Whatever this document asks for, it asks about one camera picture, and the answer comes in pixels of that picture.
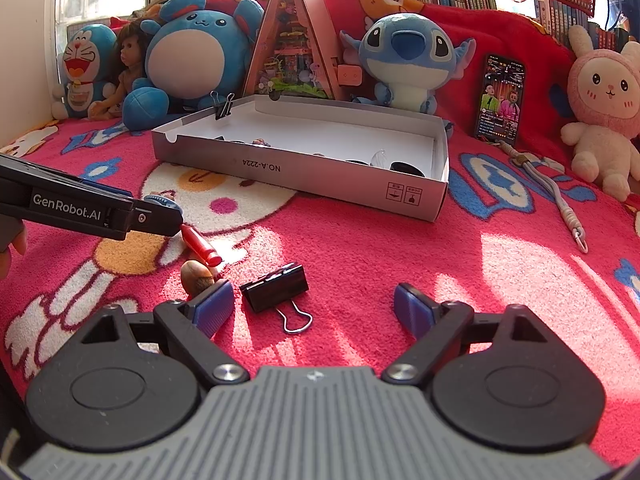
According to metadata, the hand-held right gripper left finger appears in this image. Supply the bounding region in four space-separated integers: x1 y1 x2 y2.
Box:
81 280 251 386

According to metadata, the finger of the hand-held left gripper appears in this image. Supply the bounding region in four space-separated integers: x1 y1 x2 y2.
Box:
101 202 184 242
77 177 135 200

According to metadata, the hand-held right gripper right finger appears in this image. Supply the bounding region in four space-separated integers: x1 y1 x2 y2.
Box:
381 282 549 386

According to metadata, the blue gear-shaped toy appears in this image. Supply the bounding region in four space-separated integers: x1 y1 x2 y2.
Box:
141 194 182 221

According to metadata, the wooden acorn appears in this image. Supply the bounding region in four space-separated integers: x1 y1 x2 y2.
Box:
179 258 219 302

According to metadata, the large black binder clip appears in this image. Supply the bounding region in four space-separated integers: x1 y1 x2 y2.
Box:
239 262 315 335

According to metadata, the white cardboard box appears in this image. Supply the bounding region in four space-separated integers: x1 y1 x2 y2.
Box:
151 93 451 223

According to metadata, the person's left hand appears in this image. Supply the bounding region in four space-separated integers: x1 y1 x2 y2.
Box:
0 222 29 282

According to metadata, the pink printed blanket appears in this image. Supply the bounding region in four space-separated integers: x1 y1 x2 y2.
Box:
0 110 640 411

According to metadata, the brown-haired doll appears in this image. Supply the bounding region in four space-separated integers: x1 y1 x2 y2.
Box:
88 16 162 117

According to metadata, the blue robot cat plush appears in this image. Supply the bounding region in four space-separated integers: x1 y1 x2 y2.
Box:
51 23 119 120

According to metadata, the small black binder clip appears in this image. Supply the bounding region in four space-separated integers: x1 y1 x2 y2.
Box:
209 90 236 121

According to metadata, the round blue mouse plush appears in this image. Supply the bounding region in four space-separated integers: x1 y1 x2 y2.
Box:
122 0 265 131

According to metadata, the black smartphone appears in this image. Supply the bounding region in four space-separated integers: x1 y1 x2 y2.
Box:
473 53 527 144

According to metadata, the triangular miniature dollhouse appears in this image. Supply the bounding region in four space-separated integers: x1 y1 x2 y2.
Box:
241 0 364 102

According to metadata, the blue alien plush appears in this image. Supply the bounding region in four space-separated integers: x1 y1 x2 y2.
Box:
339 12 477 116

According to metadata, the pink bunny plush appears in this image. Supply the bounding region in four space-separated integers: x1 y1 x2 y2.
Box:
560 24 640 204

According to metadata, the row of dark books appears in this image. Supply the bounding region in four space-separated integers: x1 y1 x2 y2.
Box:
532 0 632 54

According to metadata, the blue paper bag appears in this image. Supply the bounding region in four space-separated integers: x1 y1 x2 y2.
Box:
597 0 640 42

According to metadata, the grey braided lanyard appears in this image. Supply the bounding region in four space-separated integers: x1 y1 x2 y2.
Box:
497 138 590 254

